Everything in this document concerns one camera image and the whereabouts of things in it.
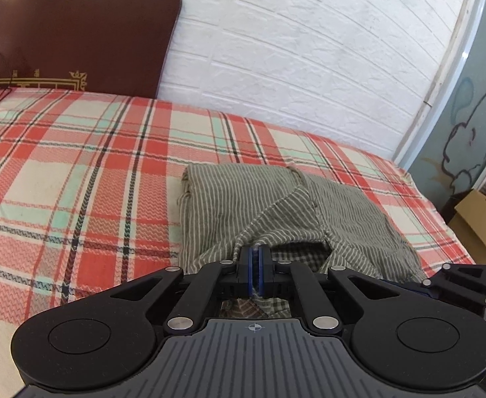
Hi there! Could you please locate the grey striped long-sleeve shirt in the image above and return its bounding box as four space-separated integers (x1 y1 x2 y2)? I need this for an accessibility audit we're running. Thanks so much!
177 163 427 321

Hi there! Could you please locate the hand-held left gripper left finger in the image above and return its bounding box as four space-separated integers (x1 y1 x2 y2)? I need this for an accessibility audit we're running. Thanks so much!
110 247 254 336

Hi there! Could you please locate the brown wooden headboard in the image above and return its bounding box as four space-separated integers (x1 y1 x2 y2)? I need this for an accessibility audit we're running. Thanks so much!
0 0 183 100

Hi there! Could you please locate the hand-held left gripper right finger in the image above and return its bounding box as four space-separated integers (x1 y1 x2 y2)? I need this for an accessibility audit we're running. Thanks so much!
257 246 399 336

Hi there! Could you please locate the blue door with cartoon drawing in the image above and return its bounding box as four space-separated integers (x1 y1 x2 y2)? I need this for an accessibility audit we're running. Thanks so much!
409 0 486 200

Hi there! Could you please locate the red plaid bed sheet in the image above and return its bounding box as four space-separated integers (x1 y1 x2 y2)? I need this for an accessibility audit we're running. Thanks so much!
0 87 476 382

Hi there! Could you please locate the black charger cable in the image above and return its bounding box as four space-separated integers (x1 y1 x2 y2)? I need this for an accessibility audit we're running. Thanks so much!
0 52 33 109

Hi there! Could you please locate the cardboard box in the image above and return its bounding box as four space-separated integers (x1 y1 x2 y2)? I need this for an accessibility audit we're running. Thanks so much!
448 188 486 258

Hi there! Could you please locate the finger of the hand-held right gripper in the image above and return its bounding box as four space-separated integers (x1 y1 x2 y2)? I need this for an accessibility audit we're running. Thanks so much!
382 262 486 310

